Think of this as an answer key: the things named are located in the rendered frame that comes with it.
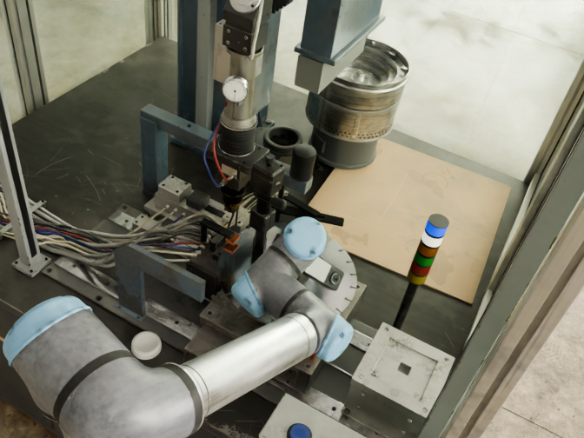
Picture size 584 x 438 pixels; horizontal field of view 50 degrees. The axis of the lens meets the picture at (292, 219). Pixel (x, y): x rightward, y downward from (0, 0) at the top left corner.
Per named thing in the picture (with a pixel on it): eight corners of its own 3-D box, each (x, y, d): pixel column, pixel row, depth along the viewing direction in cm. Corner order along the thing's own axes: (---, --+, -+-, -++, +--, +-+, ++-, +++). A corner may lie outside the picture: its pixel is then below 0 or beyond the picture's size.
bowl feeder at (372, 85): (397, 146, 224) (424, 56, 199) (363, 191, 203) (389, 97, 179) (321, 116, 232) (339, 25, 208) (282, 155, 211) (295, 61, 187)
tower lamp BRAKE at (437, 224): (447, 228, 138) (452, 219, 136) (441, 241, 135) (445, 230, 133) (428, 220, 139) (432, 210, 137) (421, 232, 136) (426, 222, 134)
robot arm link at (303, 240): (272, 238, 107) (305, 204, 109) (267, 250, 117) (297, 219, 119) (305, 269, 106) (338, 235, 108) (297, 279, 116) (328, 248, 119)
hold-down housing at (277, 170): (277, 228, 139) (288, 157, 125) (263, 239, 136) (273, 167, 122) (258, 216, 141) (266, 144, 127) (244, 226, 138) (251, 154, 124)
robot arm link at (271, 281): (267, 322, 102) (312, 275, 105) (222, 282, 107) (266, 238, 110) (276, 337, 109) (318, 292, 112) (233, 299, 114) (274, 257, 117)
